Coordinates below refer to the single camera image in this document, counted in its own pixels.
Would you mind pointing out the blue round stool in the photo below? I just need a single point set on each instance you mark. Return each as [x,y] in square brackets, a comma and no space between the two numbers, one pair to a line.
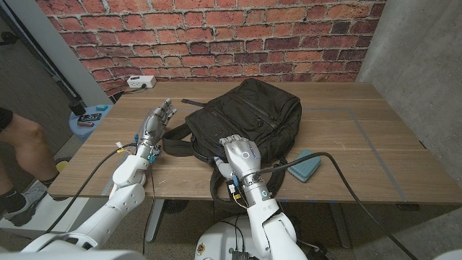
[90,131]

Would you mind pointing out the black luggage tag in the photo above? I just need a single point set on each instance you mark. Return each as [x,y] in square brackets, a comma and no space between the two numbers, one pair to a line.
[232,193]

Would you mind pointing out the yellow round object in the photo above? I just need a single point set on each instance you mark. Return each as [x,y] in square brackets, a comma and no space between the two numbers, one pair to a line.
[62,166]

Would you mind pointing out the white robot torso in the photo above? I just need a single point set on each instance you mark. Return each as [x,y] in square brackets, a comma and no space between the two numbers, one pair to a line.
[220,242]

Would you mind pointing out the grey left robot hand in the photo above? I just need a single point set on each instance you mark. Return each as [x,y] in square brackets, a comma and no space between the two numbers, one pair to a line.
[153,126]

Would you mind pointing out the black backpack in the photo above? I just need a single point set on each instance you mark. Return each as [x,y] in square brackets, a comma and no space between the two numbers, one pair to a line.
[245,112]

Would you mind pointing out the grey sneaker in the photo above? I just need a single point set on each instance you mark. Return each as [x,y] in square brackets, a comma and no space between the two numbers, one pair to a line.
[21,206]

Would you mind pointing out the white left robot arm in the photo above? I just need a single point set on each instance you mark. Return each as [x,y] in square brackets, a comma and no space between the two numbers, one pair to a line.
[122,195]

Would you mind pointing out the person's bare leg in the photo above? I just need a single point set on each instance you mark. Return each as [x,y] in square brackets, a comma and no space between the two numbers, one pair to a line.
[29,144]

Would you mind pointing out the black cylinder cup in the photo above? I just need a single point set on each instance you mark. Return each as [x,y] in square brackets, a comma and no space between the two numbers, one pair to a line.
[77,109]

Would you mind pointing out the grey table leg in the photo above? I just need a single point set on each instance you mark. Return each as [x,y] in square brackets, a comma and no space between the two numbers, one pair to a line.
[341,225]
[156,220]

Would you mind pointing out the grey door frame post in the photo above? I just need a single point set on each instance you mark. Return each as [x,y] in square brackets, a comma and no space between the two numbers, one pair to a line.
[54,47]

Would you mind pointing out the white floor platform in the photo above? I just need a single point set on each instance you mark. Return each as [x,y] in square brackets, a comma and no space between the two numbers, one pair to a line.
[54,213]

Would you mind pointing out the teal sponge block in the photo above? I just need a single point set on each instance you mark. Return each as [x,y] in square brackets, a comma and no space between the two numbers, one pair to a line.
[303,170]

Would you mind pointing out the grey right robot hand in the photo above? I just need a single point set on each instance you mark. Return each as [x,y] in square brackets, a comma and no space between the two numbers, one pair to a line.
[243,159]

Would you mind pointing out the black round floor fan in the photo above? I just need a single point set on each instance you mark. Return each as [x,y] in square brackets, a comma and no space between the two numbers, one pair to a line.
[176,206]

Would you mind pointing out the small red item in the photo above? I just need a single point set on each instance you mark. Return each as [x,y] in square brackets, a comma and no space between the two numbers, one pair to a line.
[86,124]

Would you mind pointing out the red brick printed backdrop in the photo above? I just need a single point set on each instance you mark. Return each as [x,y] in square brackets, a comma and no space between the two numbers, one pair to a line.
[216,36]

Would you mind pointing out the small teal box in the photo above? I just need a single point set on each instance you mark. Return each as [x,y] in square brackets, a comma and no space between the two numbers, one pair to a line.
[102,107]

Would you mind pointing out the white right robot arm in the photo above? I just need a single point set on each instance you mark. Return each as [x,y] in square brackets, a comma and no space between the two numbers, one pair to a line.
[267,224]

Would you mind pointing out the white power strip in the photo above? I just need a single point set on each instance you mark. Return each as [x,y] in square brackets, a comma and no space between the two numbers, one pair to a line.
[140,81]

